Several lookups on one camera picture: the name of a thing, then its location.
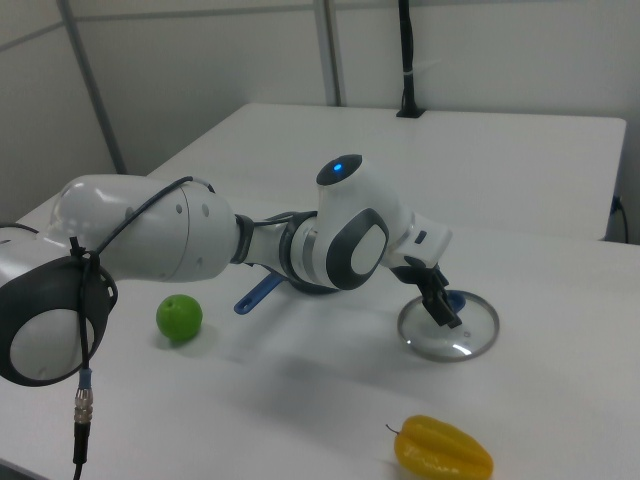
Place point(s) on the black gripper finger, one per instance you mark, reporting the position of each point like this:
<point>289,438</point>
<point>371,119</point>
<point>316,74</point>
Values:
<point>442,281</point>
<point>440,310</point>

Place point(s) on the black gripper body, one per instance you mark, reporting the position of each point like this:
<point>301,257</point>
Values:
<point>412,270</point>

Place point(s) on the glass lid with blue knob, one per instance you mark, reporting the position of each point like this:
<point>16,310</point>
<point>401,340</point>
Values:
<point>475,327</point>

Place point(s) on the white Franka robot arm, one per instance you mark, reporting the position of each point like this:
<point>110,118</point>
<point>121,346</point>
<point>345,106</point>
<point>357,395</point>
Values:
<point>165,235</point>

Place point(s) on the yellow starfruit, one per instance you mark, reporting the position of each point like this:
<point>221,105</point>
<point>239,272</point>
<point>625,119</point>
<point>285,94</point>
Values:
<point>440,450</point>

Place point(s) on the dark blue saucepan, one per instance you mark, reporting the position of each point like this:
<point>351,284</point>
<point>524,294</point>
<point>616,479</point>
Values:
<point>255,296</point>

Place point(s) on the black pole with white band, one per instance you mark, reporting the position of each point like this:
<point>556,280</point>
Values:
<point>407,50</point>

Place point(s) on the green apple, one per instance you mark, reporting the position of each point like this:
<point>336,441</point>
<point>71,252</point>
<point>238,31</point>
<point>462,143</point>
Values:
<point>179,320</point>

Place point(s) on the grey metal partition post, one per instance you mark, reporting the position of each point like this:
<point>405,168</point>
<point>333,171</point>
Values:
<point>332,50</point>
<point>95,100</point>

